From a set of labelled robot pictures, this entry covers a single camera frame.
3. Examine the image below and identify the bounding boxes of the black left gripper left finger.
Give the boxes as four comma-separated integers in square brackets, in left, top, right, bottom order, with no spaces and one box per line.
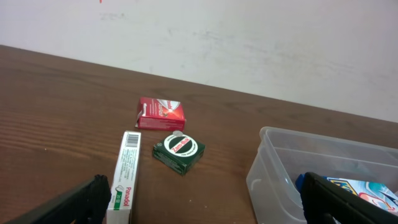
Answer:
[6,174,111,224]

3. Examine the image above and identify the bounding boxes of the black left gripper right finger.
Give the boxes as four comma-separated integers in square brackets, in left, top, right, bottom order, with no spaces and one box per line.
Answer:
[300,172,397,224]

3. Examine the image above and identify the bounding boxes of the blue cooling patch box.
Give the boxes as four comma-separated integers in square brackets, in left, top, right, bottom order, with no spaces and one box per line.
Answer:
[294,173,398,215]

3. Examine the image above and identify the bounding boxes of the clear plastic container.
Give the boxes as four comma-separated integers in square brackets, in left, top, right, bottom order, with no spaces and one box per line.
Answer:
[246,127,397,223]

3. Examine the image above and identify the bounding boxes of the white Panadol box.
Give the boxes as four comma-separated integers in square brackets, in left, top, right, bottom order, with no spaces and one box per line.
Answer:
[106,131,141,224]

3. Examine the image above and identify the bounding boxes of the green Zam-Buk box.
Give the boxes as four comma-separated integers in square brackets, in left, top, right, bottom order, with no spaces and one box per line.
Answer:
[152,131,206,176]

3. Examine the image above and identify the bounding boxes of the red medicine box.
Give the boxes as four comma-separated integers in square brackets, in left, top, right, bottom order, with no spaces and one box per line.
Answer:
[136,97,186,131]

